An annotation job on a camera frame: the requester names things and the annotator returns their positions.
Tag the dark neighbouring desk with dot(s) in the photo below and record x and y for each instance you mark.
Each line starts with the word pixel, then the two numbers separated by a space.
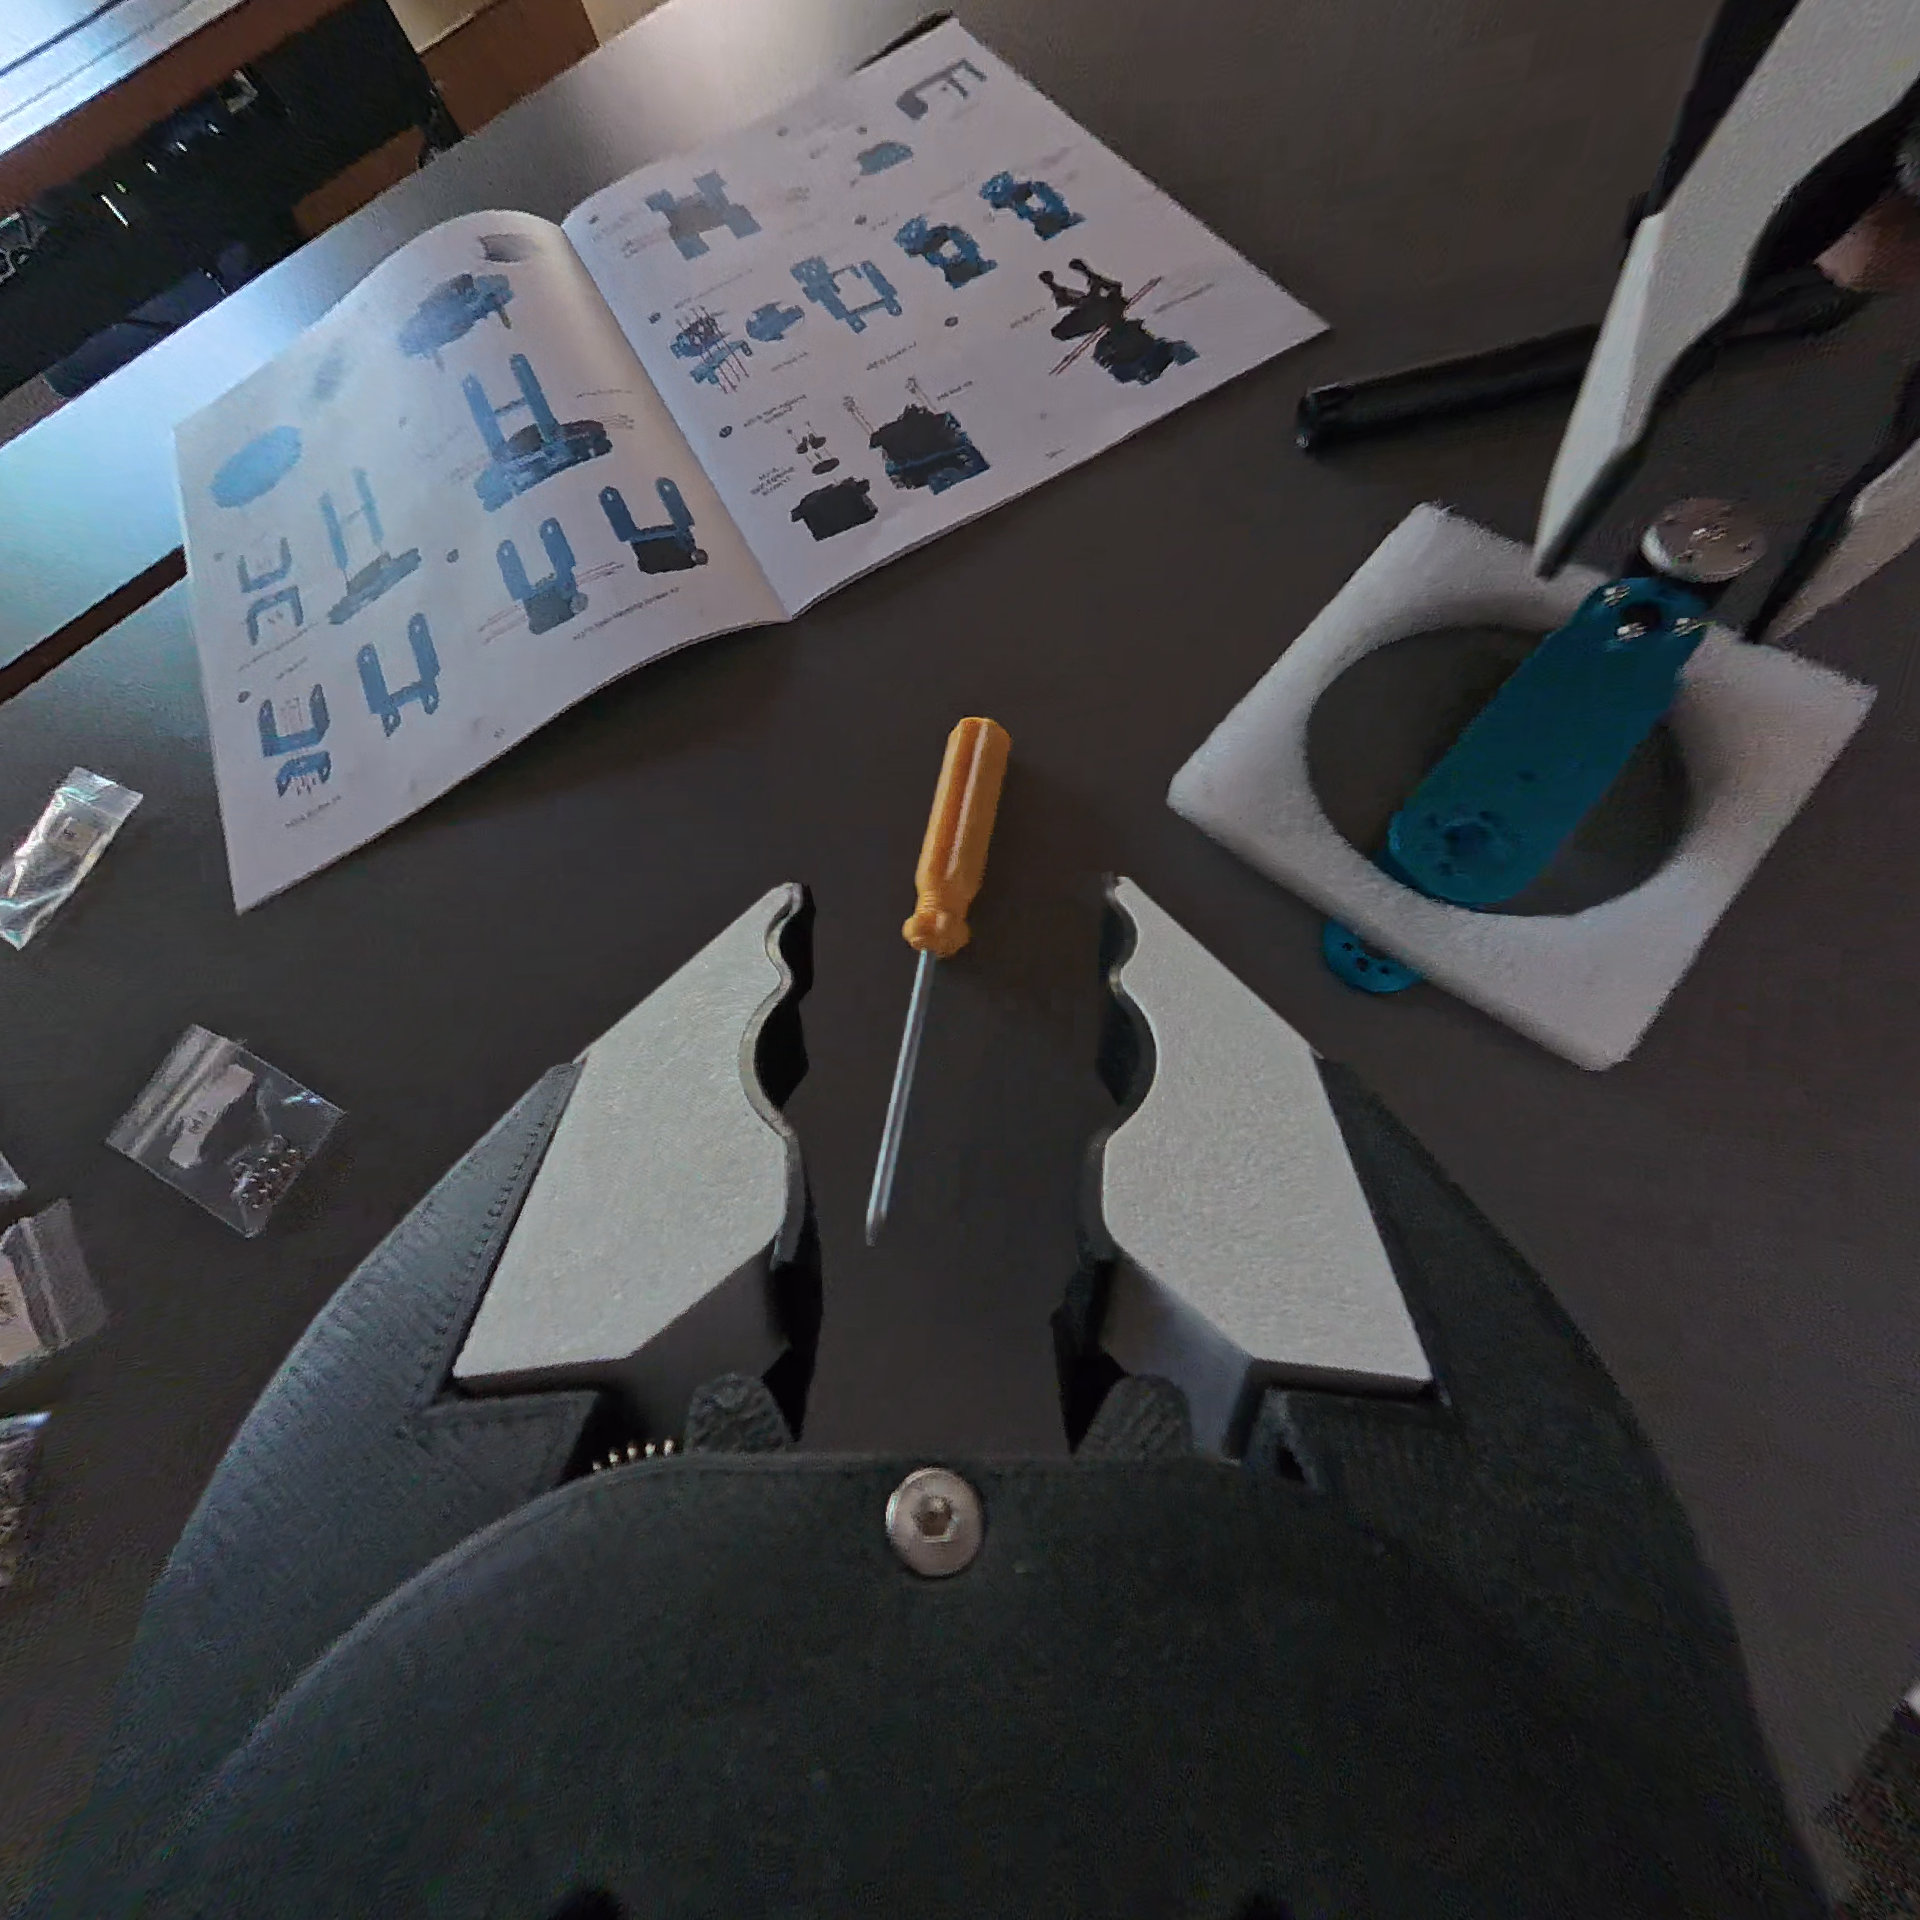
pixel 77 511

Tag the black servo motor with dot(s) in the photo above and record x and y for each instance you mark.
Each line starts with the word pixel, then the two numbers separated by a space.
pixel 1703 541

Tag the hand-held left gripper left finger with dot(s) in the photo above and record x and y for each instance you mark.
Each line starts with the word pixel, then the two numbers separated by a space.
pixel 645 1185

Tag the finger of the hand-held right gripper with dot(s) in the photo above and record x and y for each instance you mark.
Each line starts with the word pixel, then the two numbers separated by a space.
pixel 1869 548
pixel 1695 255

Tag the black electric screwdriver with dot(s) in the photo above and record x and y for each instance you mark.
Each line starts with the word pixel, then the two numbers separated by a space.
pixel 1441 387

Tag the blue metal bracket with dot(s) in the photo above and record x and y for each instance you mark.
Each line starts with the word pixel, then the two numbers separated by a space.
pixel 1546 735

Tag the white foam pad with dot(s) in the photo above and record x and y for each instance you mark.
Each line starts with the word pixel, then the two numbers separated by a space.
pixel 1652 961

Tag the open instruction booklet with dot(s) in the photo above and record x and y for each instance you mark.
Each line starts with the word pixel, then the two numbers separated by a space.
pixel 601 452

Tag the pile of small screw bags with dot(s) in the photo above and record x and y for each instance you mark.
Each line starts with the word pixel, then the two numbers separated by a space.
pixel 225 1126

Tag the person's right hand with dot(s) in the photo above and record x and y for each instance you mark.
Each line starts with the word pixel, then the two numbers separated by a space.
pixel 1882 247

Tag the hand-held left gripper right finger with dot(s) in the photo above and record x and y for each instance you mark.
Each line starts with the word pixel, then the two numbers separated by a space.
pixel 1245 1202

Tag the yellow screwdriver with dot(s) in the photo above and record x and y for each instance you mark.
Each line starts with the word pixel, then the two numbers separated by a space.
pixel 939 855

